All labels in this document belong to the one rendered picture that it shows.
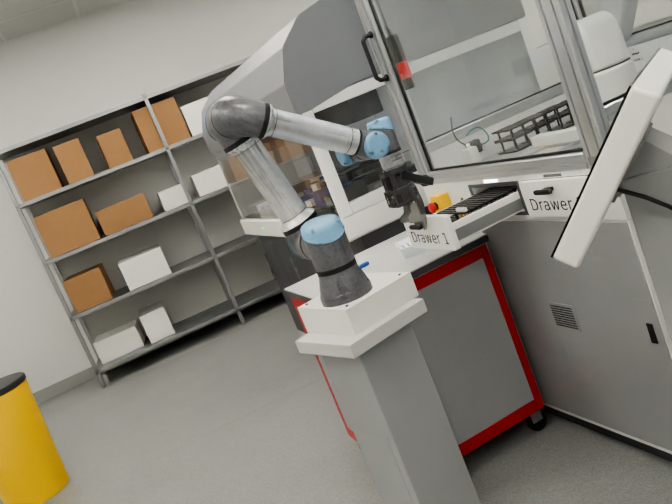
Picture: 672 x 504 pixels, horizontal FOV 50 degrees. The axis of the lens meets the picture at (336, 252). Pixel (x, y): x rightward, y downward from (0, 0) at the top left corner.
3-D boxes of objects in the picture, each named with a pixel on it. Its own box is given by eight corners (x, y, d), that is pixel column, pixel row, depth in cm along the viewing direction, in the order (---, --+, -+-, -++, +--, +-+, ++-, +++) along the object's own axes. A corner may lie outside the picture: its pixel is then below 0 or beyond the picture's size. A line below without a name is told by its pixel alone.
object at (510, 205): (457, 243, 214) (450, 224, 213) (417, 241, 239) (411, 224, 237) (560, 192, 227) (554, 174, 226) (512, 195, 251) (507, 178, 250)
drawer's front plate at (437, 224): (456, 250, 213) (444, 216, 211) (412, 247, 240) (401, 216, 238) (461, 248, 213) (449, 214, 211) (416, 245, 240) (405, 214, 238)
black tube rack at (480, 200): (471, 231, 221) (464, 212, 220) (443, 230, 237) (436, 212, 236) (527, 203, 227) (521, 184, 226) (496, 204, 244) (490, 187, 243)
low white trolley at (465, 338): (423, 511, 240) (339, 306, 227) (353, 454, 298) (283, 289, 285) (556, 427, 258) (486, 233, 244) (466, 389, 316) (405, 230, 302)
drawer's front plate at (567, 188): (595, 216, 191) (582, 177, 189) (529, 216, 218) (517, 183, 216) (600, 213, 192) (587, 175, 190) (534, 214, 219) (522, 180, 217)
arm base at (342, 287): (346, 306, 193) (334, 273, 192) (312, 308, 205) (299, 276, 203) (383, 283, 203) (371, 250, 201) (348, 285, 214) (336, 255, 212)
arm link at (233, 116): (223, 84, 183) (396, 127, 200) (215, 90, 193) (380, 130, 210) (215, 129, 183) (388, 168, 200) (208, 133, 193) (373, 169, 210)
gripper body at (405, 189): (389, 210, 225) (375, 173, 222) (412, 199, 227) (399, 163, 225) (400, 209, 217) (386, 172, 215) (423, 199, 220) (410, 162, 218)
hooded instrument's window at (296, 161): (339, 218, 302) (299, 116, 294) (242, 219, 469) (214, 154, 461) (549, 123, 337) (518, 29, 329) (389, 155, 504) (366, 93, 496)
